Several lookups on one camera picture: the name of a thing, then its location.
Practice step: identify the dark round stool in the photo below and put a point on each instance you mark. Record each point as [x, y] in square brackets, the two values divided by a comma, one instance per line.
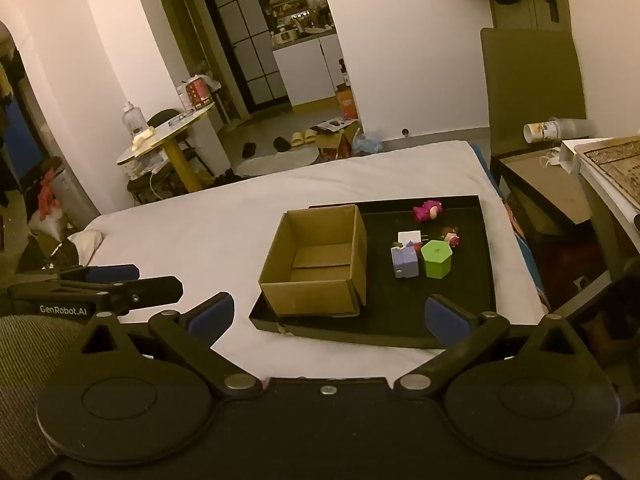
[145, 185]

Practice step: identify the blue cloth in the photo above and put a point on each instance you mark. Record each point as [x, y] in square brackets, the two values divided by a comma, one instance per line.
[17, 135]

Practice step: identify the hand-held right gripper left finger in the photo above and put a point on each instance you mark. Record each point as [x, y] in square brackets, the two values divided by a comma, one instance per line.
[212, 317]

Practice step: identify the person's grey trouser leg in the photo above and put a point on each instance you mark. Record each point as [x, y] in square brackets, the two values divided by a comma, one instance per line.
[25, 360]

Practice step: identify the orange box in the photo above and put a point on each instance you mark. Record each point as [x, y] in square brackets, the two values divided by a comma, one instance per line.
[347, 105]

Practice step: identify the blue plastic bag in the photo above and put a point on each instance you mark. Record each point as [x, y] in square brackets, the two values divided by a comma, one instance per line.
[367, 145]

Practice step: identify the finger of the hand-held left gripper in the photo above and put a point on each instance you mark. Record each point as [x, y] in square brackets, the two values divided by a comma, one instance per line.
[150, 292]
[115, 273]

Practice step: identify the white pillow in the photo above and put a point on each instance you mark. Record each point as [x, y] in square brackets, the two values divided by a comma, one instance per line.
[85, 244]

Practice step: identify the white desk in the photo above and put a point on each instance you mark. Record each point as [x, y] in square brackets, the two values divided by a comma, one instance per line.
[610, 215]

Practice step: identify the patterned desk mat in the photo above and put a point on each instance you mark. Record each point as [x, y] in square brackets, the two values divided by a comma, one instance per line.
[617, 165]

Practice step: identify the clear plastic cup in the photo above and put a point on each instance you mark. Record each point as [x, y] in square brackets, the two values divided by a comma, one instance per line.
[580, 128]

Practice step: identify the printed paper cup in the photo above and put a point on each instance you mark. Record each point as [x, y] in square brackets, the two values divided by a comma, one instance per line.
[542, 131]

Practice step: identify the white kitchen cabinet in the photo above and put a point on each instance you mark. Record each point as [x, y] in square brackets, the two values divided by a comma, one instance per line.
[305, 70]

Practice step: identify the green hexagonal box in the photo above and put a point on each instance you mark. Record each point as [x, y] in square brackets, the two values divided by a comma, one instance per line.
[436, 260]

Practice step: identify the dark bottle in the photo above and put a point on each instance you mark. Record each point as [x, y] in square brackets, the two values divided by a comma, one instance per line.
[343, 72]

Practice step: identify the black chair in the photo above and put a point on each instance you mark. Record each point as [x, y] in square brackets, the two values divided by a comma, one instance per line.
[162, 117]

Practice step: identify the red canister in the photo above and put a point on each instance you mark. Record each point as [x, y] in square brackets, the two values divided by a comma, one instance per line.
[197, 92]

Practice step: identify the white floor rug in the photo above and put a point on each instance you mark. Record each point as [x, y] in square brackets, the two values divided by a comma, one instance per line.
[280, 160]

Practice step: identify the white appliance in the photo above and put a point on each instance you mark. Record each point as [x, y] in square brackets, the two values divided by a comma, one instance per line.
[75, 190]

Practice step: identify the open brown floor carton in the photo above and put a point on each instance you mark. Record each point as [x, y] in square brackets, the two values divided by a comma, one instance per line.
[332, 147]

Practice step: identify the round table with yellow leg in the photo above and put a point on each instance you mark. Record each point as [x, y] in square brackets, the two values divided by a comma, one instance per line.
[170, 132]

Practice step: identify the small purple cube box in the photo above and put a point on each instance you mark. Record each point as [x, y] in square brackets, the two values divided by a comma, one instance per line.
[404, 262]

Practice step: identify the red plush toy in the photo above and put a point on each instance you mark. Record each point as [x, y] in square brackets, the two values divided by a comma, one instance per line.
[49, 195]

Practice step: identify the small white card block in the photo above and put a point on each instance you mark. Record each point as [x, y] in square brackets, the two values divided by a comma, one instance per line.
[409, 237]

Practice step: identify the black-framed glass door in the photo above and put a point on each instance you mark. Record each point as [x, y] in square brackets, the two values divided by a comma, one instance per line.
[245, 60]

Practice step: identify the small white box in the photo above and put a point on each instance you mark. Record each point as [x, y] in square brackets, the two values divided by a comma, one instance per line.
[570, 157]

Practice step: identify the black shoe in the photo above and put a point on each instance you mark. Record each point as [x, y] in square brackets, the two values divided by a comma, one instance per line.
[249, 149]
[282, 144]

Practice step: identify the pink toy figure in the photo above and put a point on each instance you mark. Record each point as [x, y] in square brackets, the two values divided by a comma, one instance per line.
[427, 211]

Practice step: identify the beige slipper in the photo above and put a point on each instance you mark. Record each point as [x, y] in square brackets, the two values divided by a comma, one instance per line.
[311, 135]
[298, 138]

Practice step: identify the olive high-back chair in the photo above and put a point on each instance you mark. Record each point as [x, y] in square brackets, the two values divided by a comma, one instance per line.
[530, 85]

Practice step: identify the blue patterned sheet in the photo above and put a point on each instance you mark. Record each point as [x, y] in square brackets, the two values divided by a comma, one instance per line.
[530, 260]

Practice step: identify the white bag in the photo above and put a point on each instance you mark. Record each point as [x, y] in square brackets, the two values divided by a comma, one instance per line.
[50, 225]

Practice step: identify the black tray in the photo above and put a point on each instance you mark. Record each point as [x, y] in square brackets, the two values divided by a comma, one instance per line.
[400, 305]

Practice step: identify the clear plastic bottle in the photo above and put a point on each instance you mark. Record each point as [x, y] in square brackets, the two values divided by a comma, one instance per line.
[134, 120]

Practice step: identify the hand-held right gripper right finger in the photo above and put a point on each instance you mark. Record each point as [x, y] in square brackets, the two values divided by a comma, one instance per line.
[445, 320]

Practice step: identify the small red doll figure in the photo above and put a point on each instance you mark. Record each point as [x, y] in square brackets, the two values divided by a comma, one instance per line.
[451, 237]

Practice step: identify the cluttered kitchen shelf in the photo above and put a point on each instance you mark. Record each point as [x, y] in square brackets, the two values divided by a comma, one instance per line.
[300, 15]

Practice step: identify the dark bag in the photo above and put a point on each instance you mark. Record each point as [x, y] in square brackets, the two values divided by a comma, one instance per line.
[45, 257]

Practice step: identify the cardboard box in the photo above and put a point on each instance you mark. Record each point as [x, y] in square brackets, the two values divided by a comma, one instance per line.
[310, 300]

